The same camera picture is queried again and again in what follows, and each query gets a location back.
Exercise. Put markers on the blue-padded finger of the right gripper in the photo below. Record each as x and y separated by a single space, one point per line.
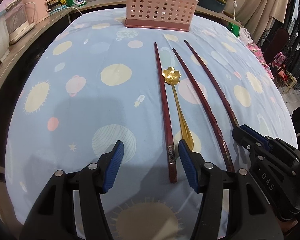
251 140

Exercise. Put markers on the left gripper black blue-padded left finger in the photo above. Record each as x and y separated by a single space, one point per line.
53 215

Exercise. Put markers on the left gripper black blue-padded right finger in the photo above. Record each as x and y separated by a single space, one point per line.
250 215

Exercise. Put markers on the dark red long chopstick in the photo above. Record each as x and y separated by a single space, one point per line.
215 84

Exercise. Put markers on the gold flower spoon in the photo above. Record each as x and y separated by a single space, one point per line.
172 78

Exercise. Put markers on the dark red twisted chopstick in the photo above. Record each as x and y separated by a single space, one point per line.
212 120

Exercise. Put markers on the dark red silver-banded chopstick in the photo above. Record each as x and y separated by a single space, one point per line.
171 161

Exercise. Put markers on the pink floral fabric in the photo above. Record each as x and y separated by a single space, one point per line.
259 55

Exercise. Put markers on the beige hanging cloth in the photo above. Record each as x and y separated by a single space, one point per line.
257 15

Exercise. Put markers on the blue planet-print tablecloth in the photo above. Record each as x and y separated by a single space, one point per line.
97 83

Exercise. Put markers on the yellow dark lunch box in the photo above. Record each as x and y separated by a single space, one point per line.
213 5

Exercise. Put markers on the pink perforated utensil holder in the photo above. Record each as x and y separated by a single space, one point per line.
160 14

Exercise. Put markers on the white mesh appliance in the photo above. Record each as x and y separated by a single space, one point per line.
17 21

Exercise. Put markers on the pink electric kettle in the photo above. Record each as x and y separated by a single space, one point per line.
36 10

